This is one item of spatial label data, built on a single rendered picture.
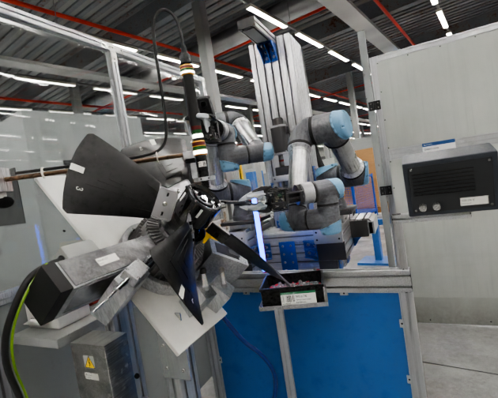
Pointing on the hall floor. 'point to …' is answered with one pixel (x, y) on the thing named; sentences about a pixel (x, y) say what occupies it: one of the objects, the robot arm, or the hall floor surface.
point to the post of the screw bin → (285, 354)
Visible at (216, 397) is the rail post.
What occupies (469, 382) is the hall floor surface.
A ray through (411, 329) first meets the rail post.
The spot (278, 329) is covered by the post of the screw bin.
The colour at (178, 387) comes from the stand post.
